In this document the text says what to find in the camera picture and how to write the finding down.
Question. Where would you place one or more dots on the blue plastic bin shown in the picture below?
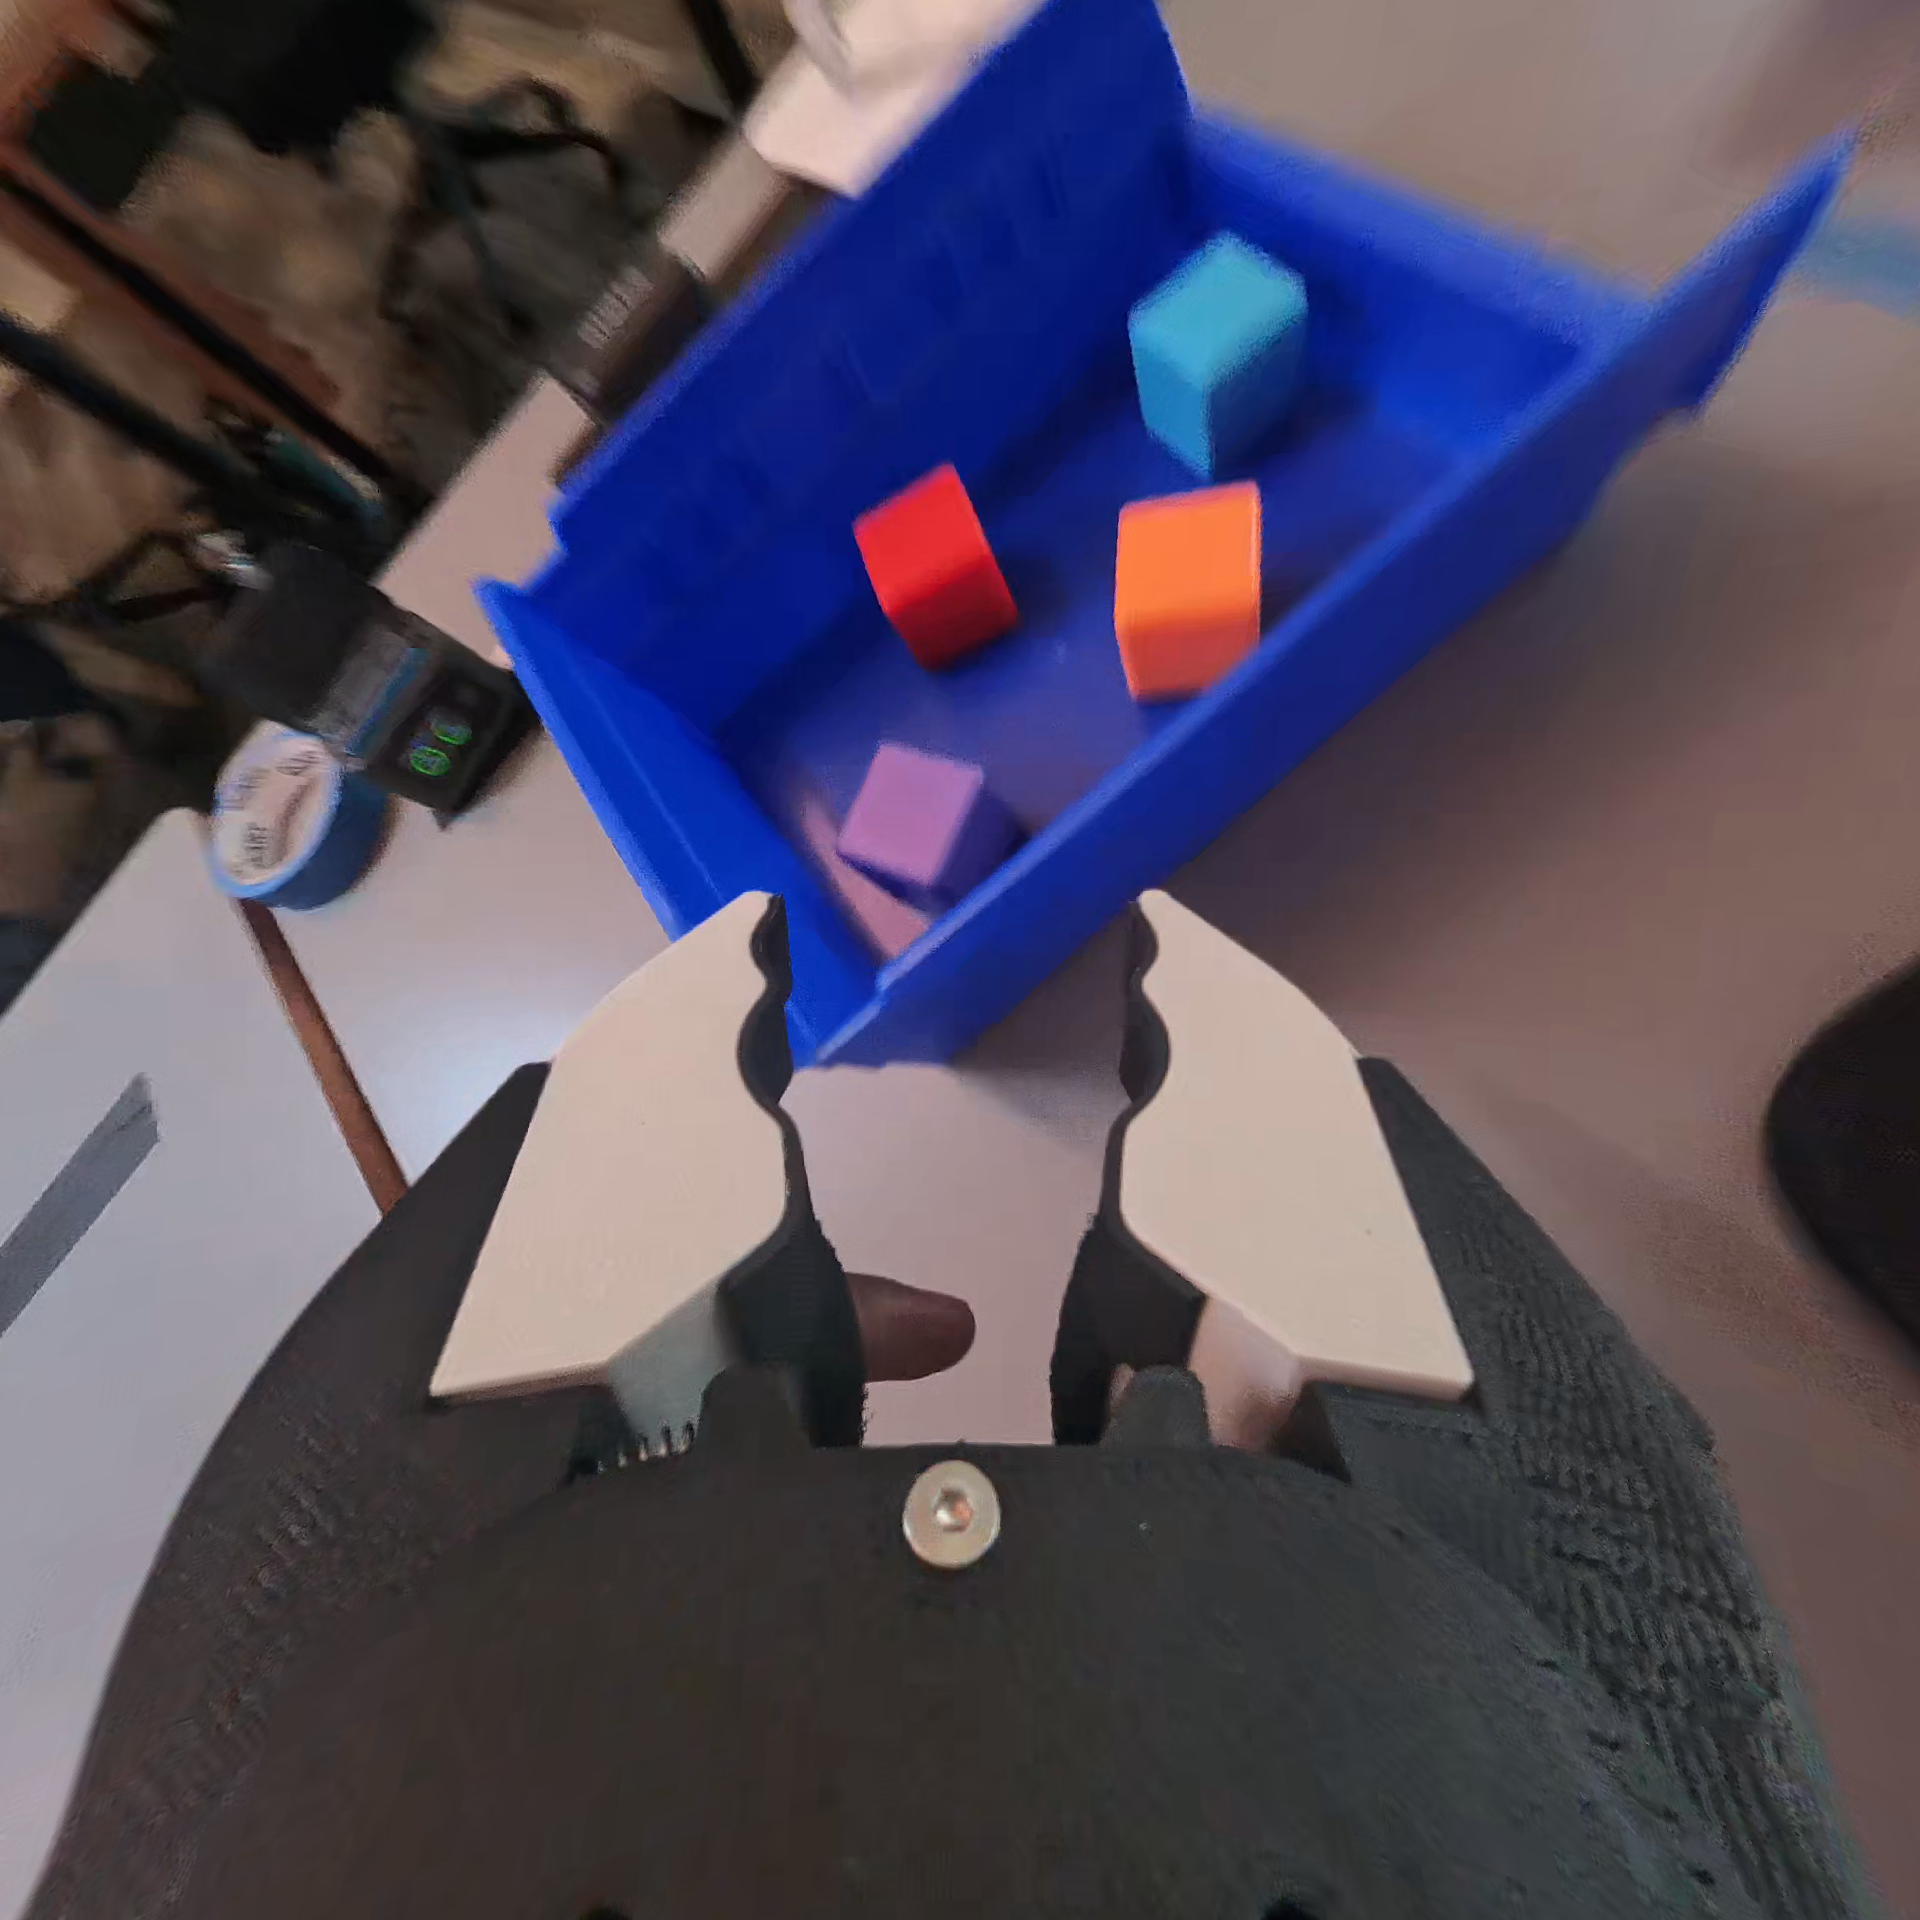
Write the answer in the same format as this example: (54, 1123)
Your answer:
(752, 453)

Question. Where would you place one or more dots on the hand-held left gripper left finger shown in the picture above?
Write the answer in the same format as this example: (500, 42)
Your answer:
(603, 1200)

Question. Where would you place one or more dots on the blue tape roll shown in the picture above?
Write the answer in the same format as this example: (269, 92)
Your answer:
(296, 819)

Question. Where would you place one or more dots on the teal foam cube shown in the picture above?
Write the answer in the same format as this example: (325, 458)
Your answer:
(1217, 354)

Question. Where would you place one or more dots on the black textured armrest pad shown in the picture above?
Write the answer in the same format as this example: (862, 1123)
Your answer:
(1863, 1156)

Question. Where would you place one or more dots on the purple foam cube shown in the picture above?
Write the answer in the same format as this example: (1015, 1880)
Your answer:
(914, 828)

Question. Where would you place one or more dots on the orange foam cube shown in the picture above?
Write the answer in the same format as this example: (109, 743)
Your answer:
(1190, 597)

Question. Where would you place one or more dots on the red foam cube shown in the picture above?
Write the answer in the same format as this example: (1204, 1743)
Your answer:
(939, 565)

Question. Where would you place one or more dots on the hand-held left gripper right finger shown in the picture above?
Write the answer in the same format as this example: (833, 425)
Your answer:
(1290, 1200)

